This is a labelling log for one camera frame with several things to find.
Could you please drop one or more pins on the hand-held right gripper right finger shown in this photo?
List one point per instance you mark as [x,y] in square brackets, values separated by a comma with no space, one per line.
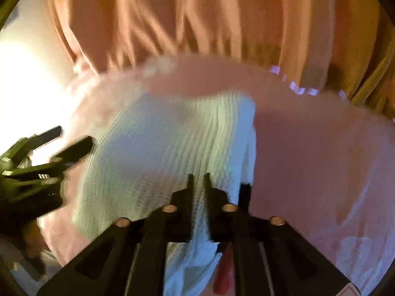
[209,197]

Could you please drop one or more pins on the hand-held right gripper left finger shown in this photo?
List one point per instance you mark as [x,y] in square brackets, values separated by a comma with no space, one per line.
[188,197]

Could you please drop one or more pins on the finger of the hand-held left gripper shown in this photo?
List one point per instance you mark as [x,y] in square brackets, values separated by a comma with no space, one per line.
[49,133]
[77,151]

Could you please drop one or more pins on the white ribbed black-striped sock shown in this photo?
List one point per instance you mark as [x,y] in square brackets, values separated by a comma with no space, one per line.
[154,145]

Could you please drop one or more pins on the pink white patterned blanket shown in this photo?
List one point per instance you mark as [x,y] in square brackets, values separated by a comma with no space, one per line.
[308,145]

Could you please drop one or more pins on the orange curtain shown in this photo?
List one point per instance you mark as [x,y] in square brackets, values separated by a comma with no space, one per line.
[185,21]

